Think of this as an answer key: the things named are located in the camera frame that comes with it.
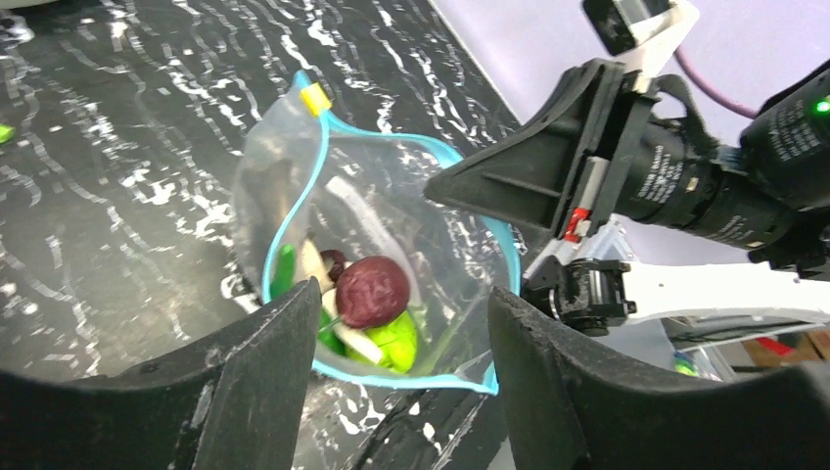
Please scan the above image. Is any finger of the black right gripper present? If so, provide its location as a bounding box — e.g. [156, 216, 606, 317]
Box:
[423, 59, 625, 237]

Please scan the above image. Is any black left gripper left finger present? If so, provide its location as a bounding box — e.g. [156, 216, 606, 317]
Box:
[1, 280, 321, 469]

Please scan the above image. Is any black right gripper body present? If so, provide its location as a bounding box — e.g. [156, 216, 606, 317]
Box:
[604, 74, 765, 250]

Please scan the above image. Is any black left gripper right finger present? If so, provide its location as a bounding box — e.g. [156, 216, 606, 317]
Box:
[488, 288, 829, 469]

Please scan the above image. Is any green toy chili pepper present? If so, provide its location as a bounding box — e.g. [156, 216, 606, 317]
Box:
[269, 244, 346, 356]

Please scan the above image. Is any cream toy garlic piece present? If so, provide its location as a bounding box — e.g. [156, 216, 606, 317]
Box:
[321, 289, 384, 364]

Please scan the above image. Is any clear zip top bag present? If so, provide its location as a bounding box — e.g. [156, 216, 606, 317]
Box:
[231, 72, 522, 395]

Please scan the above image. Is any green toy apple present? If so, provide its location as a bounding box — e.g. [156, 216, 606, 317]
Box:
[364, 310, 419, 374]

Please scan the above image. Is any dark red toy plum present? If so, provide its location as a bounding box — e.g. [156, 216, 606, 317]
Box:
[320, 249, 349, 283]

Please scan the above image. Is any marker pen box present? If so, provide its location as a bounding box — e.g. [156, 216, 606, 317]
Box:
[672, 352, 700, 377]

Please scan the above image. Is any green white pen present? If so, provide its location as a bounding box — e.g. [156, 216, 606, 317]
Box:
[0, 124, 16, 145]

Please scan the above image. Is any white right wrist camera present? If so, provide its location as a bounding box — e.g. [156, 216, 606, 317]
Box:
[520, 220, 829, 337]

